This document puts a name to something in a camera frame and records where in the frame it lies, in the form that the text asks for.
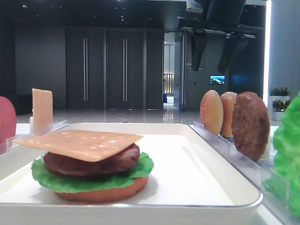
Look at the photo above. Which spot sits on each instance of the red tomato slice under stack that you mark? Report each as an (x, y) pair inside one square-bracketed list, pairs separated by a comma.
[(108, 195)]

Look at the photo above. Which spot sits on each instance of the upright green lettuce leaf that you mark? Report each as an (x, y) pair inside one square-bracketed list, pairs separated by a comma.
[(287, 154)]

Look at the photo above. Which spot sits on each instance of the brown meat patty on stack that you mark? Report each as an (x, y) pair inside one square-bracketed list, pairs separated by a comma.
[(71, 167)]

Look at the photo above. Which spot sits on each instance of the green lettuce leaf on stack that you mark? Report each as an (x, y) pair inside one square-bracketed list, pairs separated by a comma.
[(60, 184)]

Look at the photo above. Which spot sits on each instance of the wall mounted screen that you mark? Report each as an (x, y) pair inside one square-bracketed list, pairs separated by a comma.
[(217, 79)]

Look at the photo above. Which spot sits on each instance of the left clear acrylic rack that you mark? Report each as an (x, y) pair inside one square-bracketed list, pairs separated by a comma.
[(25, 130)]

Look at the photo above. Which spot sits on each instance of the white rectangular metal tray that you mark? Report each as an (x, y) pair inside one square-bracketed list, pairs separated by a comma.
[(190, 184)]

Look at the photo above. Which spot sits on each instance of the orange cheese slice on stack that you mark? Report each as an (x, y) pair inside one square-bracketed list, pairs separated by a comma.
[(89, 146)]

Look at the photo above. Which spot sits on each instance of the upright red tomato slice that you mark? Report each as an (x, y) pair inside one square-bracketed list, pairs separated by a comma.
[(8, 119)]

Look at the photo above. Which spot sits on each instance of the potted plants in white planter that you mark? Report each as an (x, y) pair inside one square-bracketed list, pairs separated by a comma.
[(278, 101)]

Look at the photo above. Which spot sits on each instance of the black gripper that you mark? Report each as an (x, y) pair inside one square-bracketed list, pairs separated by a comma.
[(218, 17)]

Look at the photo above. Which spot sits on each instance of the upright orange cheese slice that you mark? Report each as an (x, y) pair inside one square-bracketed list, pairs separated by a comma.
[(42, 110)]

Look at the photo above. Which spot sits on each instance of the upright brown meat patty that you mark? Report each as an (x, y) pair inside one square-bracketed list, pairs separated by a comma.
[(250, 125)]

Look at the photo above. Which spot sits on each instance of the clear acrylic rack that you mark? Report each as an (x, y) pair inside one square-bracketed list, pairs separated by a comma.
[(255, 172), (25, 130)]

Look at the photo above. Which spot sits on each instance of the right clear acrylic rack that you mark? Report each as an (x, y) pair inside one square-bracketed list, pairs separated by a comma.
[(255, 172)]

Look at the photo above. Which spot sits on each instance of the sesame bun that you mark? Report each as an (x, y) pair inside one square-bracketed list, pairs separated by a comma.
[(211, 112), (228, 100)]

